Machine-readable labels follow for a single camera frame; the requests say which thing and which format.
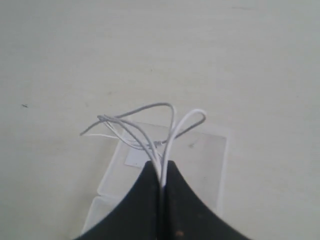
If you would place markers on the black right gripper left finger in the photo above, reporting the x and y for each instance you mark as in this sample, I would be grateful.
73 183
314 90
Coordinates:
136 216

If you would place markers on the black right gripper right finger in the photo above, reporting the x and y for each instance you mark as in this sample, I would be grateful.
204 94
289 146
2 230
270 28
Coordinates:
186 217

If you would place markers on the clear plastic hinged case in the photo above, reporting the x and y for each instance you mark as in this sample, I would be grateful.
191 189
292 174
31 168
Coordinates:
200 155

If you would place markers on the white sticker in case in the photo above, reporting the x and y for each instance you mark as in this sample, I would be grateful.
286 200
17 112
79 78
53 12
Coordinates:
136 158

